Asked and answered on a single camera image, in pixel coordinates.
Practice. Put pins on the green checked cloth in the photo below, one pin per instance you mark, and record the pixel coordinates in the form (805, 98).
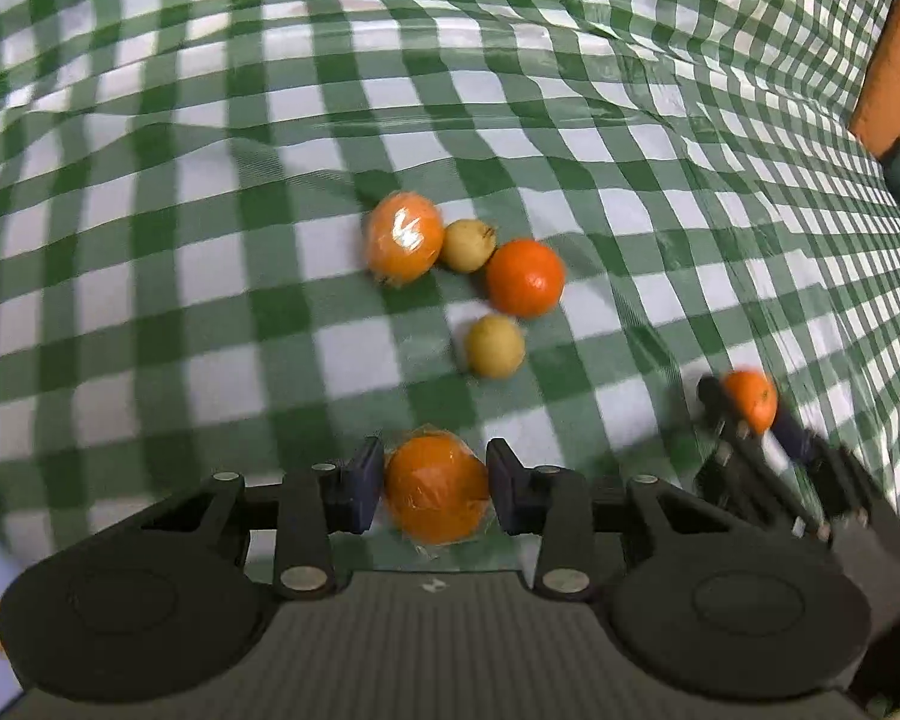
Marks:
(195, 165)

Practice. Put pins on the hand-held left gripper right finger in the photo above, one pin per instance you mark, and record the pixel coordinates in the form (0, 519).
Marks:
(506, 487)

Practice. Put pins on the plastic-wrapped orange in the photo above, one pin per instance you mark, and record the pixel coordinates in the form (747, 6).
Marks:
(436, 487)
(403, 238)

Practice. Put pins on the bare orange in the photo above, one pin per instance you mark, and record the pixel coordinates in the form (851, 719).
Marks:
(525, 277)
(750, 399)

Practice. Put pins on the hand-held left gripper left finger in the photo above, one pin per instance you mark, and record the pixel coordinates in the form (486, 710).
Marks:
(364, 486)

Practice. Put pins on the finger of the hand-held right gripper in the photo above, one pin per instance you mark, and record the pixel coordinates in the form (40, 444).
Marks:
(720, 420)
(799, 439)

